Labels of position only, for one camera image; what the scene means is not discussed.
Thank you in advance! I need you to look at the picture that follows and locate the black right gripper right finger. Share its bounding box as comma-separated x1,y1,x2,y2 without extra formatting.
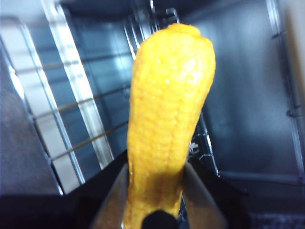
177,159,253,229

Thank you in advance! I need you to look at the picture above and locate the metal wire oven rack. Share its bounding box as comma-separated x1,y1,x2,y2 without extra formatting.
0,0,220,197

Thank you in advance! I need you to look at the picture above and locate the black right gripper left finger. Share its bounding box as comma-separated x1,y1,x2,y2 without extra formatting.
0,149,131,229

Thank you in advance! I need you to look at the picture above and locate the yellow corn cob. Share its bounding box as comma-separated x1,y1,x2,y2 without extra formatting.
122,22,217,229

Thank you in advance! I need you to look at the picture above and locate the cream Toshiba toaster oven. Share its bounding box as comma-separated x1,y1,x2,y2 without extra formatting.
0,0,305,215

